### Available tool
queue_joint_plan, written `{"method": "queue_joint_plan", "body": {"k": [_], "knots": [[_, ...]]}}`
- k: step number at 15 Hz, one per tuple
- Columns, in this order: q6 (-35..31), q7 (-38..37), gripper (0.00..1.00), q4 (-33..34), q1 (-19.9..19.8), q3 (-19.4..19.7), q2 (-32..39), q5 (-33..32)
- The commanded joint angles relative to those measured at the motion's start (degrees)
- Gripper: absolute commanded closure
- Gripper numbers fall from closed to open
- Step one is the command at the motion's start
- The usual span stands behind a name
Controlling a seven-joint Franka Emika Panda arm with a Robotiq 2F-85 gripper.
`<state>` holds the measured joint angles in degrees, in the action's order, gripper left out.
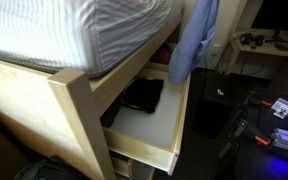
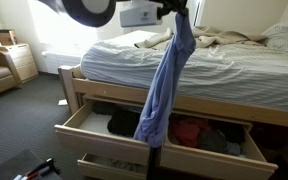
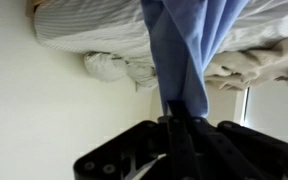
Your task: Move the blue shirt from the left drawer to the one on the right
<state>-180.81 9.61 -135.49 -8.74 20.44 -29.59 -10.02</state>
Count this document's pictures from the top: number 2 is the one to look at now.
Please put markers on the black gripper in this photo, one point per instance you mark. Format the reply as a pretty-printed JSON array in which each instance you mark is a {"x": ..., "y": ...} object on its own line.
[{"x": 167, "y": 5}]

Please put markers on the blue shirt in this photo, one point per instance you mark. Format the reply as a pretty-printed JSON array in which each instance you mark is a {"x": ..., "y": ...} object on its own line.
[{"x": 160, "y": 100}]

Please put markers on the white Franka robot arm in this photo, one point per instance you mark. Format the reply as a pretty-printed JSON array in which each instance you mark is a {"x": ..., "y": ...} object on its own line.
[{"x": 84, "y": 16}]

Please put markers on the light wooden bed drawer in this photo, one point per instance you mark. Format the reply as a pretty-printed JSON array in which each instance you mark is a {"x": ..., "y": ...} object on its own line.
[
  {"x": 100, "y": 171},
  {"x": 210, "y": 163},
  {"x": 97, "y": 145}
]

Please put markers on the beige crumpled blanket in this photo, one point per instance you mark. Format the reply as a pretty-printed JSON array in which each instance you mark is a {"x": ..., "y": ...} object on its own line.
[{"x": 217, "y": 36}]

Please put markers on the white wrist mounting block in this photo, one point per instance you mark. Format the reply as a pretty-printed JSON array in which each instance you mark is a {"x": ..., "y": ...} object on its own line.
[{"x": 137, "y": 15}]

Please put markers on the mattress with striped sheet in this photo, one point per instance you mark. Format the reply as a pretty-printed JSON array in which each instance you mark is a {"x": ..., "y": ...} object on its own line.
[{"x": 234, "y": 76}]

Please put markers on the striped pillow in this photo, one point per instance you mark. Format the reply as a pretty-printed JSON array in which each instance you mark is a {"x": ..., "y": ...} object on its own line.
[{"x": 280, "y": 36}]

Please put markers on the red garment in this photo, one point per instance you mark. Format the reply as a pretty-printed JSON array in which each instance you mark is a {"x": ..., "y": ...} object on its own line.
[{"x": 187, "y": 133}]

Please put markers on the dark folded garment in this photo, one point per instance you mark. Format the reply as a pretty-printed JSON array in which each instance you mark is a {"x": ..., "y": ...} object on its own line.
[{"x": 102, "y": 108}]

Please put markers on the black garment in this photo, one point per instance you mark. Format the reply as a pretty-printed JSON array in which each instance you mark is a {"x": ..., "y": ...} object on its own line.
[{"x": 122, "y": 123}]

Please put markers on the dark grey garment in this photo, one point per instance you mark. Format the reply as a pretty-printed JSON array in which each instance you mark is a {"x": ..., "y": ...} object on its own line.
[{"x": 212, "y": 141}]

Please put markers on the pale blue garment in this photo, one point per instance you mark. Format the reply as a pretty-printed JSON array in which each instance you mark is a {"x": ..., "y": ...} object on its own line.
[{"x": 233, "y": 149}]

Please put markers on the white paper scrap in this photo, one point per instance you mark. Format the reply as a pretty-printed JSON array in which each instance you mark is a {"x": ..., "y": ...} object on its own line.
[{"x": 63, "y": 102}]

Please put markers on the light wooden dresser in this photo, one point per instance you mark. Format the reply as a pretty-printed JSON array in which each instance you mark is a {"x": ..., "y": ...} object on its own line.
[{"x": 24, "y": 65}]

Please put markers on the pale folded clothes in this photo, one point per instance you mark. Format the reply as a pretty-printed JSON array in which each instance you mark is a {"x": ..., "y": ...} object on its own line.
[{"x": 120, "y": 164}]

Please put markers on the brown cardboard box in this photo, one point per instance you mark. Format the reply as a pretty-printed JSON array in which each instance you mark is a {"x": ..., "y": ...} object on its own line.
[{"x": 4, "y": 37}]

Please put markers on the black and red clamp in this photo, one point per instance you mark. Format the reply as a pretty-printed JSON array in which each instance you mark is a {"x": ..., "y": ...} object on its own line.
[{"x": 40, "y": 166}]

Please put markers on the black work table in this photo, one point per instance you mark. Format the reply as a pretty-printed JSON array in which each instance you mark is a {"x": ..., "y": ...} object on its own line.
[{"x": 14, "y": 163}]

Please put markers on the light wooden bed frame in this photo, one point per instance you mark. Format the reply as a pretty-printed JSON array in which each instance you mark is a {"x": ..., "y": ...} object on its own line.
[{"x": 217, "y": 106}]

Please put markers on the white wall heater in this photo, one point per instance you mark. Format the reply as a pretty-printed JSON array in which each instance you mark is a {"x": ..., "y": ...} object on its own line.
[{"x": 55, "y": 61}]

